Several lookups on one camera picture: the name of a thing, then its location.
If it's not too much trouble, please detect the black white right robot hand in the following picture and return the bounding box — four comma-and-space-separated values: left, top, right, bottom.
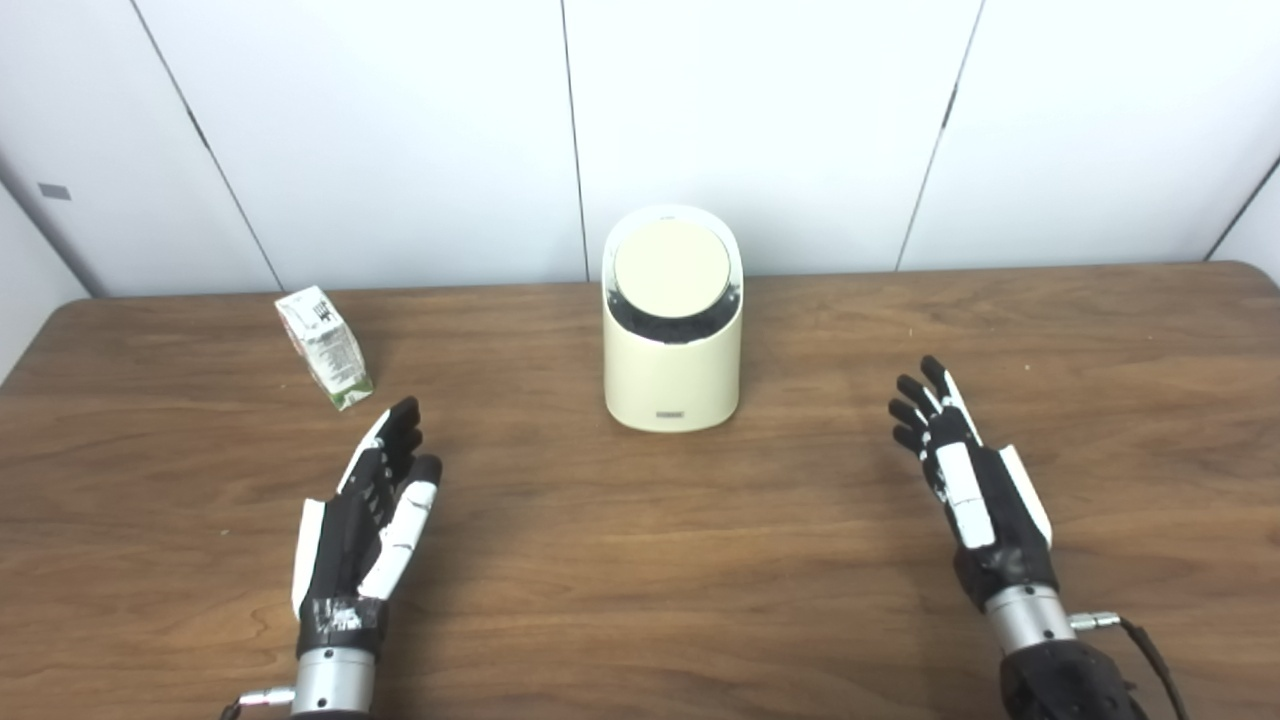
888, 355, 1061, 611

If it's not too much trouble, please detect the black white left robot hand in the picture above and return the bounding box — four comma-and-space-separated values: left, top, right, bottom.
290, 397, 443, 656

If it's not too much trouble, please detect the white green milk carton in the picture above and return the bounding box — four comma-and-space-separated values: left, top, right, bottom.
275, 286, 375, 412

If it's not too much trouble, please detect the cream-colored desktop bin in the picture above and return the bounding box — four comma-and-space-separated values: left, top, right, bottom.
601, 205, 745, 434

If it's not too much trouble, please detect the cream round bin lid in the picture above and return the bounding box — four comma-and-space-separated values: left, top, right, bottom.
612, 220, 732, 323

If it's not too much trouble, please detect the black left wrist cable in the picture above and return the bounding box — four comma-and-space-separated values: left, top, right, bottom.
220, 686, 298, 720

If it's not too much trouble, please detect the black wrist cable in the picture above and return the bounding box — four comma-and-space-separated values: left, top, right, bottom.
220, 686, 298, 720
1070, 612, 1191, 720

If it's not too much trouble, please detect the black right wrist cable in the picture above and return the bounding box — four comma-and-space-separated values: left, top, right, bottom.
1070, 612, 1191, 720

